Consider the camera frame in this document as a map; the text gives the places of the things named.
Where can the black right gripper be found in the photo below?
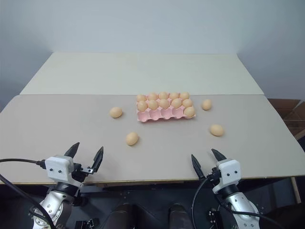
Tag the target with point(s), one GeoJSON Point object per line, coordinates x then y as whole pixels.
{"type": "Point", "coordinates": [214, 175]}

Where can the tan egg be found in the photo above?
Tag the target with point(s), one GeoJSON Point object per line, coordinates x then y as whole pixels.
{"type": "Point", "coordinates": [216, 130]}
{"type": "Point", "coordinates": [152, 104]}
{"type": "Point", "coordinates": [189, 111]}
{"type": "Point", "coordinates": [174, 96]}
{"type": "Point", "coordinates": [176, 102]}
{"type": "Point", "coordinates": [184, 95]}
{"type": "Point", "coordinates": [187, 103]}
{"type": "Point", "coordinates": [142, 105]}
{"type": "Point", "coordinates": [206, 104]}
{"type": "Point", "coordinates": [132, 138]}
{"type": "Point", "coordinates": [115, 112]}
{"type": "Point", "coordinates": [141, 97]}
{"type": "Point", "coordinates": [163, 103]}
{"type": "Point", "coordinates": [152, 96]}
{"type": "Point", "coordinates": [163, 95]}

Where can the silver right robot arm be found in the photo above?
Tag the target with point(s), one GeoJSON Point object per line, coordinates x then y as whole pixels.
{"type": "Point", "coordinates": [240, 202]}

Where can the pink egg tray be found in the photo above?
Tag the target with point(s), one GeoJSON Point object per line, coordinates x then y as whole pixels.
{"type": "Point", "coordinates": [155, 115]}

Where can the dark rounded shape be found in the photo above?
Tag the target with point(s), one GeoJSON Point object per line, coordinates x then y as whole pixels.
{"type": "Point", "coordinates": [120, 217]}
{"type": "Point", "coordinates": [179, 217]}

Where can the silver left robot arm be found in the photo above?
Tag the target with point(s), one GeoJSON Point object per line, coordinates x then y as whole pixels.
{"type": "Point", "coordinates": [51, 202]}

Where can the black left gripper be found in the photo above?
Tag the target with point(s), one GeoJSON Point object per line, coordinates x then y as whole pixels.
{"type": "Point", "coordinates": [78, 175]}

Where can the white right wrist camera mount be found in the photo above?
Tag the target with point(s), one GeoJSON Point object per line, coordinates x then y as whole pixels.
{"type": "Point", "coordinates": [230, 170]}

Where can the brown cardboard box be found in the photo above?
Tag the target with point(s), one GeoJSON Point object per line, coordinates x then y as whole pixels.
{"type": "Point", "coordinates": [290, 119]}

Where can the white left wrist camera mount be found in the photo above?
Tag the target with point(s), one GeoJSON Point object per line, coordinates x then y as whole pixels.
{"type": "Point", "coordinates": [57, 167]}

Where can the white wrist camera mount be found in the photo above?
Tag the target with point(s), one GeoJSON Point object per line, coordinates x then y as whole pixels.
{"type": "Point", "coordinates": [230, 170]}
{"type": "Point", "coordinates": [57, 167]}

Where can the wooden table leg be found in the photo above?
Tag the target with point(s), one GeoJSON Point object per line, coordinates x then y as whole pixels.
{"type": "Point", "coordinates": [295, 189]}

